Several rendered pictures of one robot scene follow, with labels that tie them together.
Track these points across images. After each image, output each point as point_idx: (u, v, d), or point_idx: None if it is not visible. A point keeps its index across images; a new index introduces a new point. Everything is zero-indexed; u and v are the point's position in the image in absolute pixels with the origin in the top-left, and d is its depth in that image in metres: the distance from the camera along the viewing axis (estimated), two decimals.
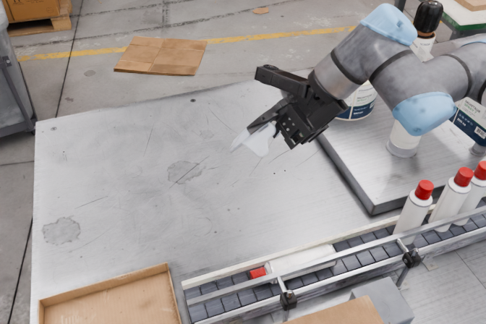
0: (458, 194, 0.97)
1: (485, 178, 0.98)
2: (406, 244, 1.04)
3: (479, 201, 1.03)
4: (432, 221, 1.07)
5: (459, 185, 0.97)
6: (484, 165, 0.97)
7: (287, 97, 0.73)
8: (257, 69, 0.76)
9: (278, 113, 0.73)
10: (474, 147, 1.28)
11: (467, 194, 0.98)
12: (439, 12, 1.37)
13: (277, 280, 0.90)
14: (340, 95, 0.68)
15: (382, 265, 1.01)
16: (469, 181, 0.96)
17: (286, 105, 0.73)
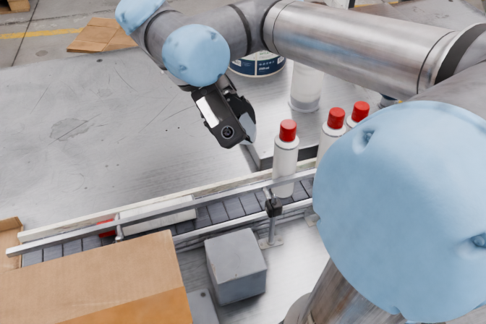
0: (330, 137, 0.88)
1: (361, 120, 0.88)
2: (283, 197, 0.95)
3: None
4: None
5: (331, 127, 0.87)
6: (359, 105, 0.87)
7: (226, 97, 0.72)
8: (243, 131, 0.68)
9: (242, 98, 0.76)
10: (381, 102, 1.18)
11: None
12: None
13: (116, 229, 0.80)
14: None
15: (252, 219, 0.92)
16: (340, 123, 0.86)
17: (230, 91, 0.73)
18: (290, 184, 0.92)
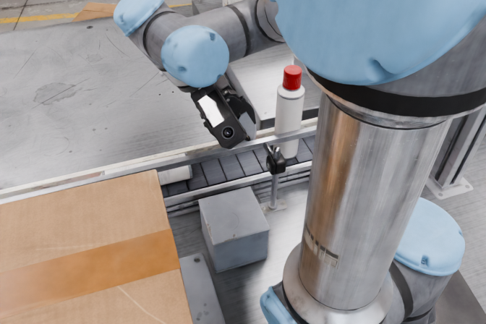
0: None
1: None
2: (286, 157, 0.86)
3: None
4: None
5: None
6: None
7: (226, 97, 0.72)
8: (244, 131, 0.68)
9: (241, 98, 0.76)
10: None
11: None
12: None
13: None
14: None
15: (252, 180, 0.83)
16: None
17: (229, 91, 0.73)
18: (293, 142, 0.83)
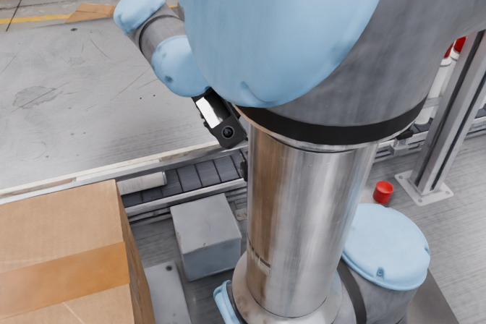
0: None
1: None
2: None
3: None
4: None
5: None
6: None
7: None
8: (244, 131, 0.68)
9: None
10: None
11: None
12: None
13: None
14: None
15: (228, 186, 0.82)
16: None
17: None
18: None
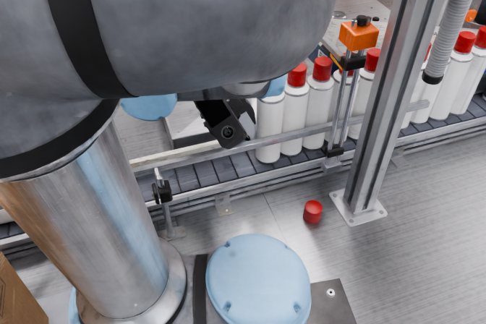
0: (292, 97, 0.77)
1: (323, 78, 0.77)
2: (267, 161, 0.85)
3: (326, 114, 0.82)
4: None
5: (292, 85, 0.76)
6: (320, 61, 0.76)
7: None
8: (244, 131, 0.68)
9: (241, 98, 0.76)
10: None
11: (304, 97, 0.77)
12: None
13: None
14: None
15: (147, 207, 0.78)
16: (301, 79, 0.75)
17: None
18: (275, 146, 0.82)
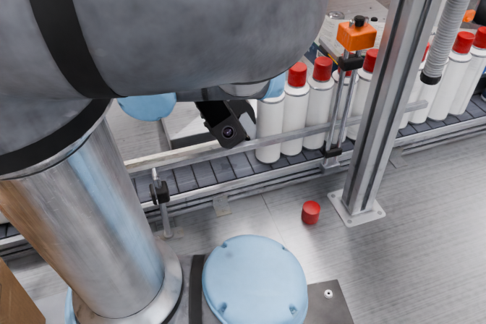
0: (292, 97, 0.77)
1: (323, 78, 0.77)
2: (267, 161, 0.85)
3: (326, 114, 0.82)
4: None
5: (292, 85, 0.76)
6: (320, 61, 0.76)
7: None
8: (244, 131, 0.68)
9: None
10: None
11: (304, 97, 0.77)
12: None
13: None
14: None
15: (145, 207, 0.78)
16: (302, 79, 0.75)
17: None
18: (275, 146, 0.82)
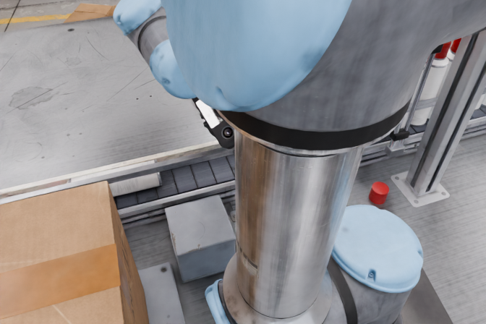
0: None
1: None
2: None
3: None
4: None
5: None
6: None
7: None
8: None
9: None
10: None
11: None
12: None
13: None
14: None
15: (223, 187, 0.81)
16: None
17: None
18: None
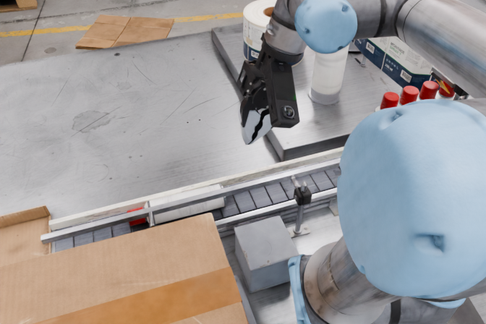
0: None
1: (429, 99, 0.91)
2: None
3: None
4: None
5: None
6: (428, 84, 0.91)
7: None
8: (299, 121, 0.71)
9: None
10: (401, 94, 1.19)
11: None
12: None
13: (147, 216, 0.81)
14: None
15: (279, 207, 0.92)
16: (414, 100, 0.90)
17: None
18: None
